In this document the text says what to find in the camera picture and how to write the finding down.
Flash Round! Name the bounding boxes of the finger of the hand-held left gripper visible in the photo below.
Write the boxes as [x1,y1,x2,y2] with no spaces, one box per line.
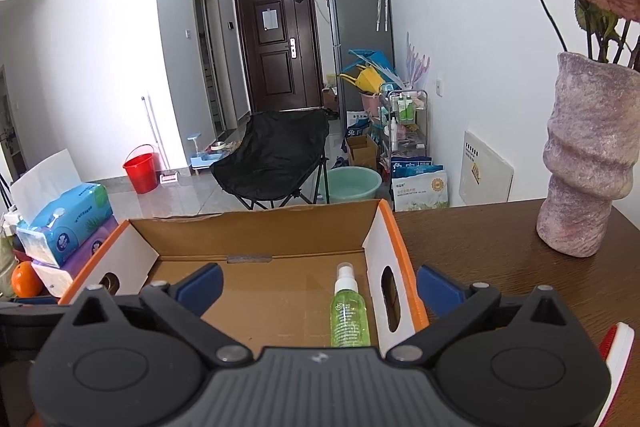
[0,296,66,363]

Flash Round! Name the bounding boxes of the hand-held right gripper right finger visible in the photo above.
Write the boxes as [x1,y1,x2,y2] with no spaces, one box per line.
[387,264,577,368]

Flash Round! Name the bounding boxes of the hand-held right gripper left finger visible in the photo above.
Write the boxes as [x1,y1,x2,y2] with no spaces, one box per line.
[64,263,253,368]

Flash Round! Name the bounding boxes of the orange cardboard box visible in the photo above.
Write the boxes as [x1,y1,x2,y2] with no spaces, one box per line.
[59,199,431,358]

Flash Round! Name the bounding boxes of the green spray bottle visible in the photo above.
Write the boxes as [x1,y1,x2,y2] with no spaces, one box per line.
[329,263,372,349]

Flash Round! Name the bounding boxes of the red white lint brush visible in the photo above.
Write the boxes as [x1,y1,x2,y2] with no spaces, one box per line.
[595,322,636,427]

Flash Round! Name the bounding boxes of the orange fruit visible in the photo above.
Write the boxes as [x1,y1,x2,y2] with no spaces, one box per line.
[11,262,45,299]

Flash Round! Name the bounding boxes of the white green litter bag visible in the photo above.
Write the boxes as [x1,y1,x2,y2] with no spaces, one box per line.
[392,164,449,212]

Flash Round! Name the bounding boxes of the purple tissue pack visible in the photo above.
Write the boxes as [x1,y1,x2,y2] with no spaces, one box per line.
[31,218,119,299]

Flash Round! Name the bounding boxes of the blue tissue pack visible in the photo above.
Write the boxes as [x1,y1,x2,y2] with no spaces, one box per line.
[10,149,113,268]

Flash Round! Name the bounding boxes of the blue pet feeder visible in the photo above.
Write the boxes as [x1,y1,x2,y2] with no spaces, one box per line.
[186,134,226,175]

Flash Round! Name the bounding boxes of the red bucket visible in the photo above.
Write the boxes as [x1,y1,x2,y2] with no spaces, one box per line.
[123,145,160,194]

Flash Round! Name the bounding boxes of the green basin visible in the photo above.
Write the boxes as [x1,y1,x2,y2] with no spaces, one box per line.
[327,167,383,204]

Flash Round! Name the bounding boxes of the black folding chair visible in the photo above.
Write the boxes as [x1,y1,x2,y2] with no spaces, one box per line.
[210,108,331,211]

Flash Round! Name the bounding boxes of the brown cardboard box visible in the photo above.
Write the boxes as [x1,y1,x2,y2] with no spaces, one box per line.
[345,134,380,170]

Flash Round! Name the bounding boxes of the metal trolley rack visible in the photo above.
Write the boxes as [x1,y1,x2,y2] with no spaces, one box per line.
[377,89,431,168]

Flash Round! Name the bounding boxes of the blue white bag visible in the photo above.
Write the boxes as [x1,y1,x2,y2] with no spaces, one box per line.
[346,109,373,140]

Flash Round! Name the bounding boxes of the pink textured vase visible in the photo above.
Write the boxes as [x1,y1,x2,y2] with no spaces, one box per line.
[536,52,640,258]

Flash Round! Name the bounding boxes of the pink bucket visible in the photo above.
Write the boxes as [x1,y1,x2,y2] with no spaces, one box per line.
[360,92,386,118]

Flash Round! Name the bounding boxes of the yellow watering can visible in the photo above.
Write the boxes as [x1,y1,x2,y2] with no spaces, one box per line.
[340,64,383,95]

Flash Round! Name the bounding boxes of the purple clothes hangers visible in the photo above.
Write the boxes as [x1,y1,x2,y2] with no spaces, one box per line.
[404,32,431,90]

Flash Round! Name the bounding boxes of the blue folding stool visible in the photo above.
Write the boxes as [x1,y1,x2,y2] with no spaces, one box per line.
[348,48,396,80]

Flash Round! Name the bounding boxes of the dark brown door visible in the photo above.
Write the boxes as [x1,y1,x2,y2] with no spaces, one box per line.
[233,0,325,115]

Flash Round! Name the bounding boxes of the grey refrigerator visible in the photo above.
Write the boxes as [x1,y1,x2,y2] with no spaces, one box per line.
[324,0,396,118]

